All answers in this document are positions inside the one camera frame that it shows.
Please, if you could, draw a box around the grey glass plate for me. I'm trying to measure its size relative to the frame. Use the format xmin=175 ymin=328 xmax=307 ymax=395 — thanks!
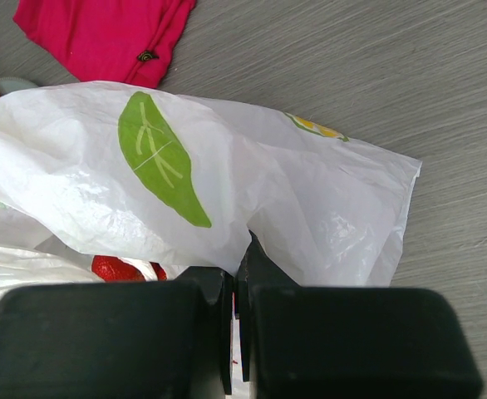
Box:
xmin=0 ymin=77 xmax=38 ymax=96

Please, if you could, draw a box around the red yellow strawberry bunch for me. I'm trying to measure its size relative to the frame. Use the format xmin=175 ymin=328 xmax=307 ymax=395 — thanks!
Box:
xmin=91 ymin=255 xmax=167 ymax=283

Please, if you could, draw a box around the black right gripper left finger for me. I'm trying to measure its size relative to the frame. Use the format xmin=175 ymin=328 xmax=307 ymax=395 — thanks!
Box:
xmin=0 ymin=267 xmax=233 ymax=398

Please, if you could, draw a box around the folded red cloth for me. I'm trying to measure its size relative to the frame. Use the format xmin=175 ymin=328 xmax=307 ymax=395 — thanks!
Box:
xmin=13 ymin=0 xmax=196 ymax=88

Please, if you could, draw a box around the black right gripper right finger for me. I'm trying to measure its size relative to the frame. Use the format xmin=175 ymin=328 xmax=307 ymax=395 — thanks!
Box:
xmin=235 ymin=239 xmax=484 ymax=398

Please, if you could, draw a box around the white lemon print plastic bag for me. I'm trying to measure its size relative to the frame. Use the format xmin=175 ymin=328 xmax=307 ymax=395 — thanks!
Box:
xmin=0 ymin=81 xmax=421 ymax=300

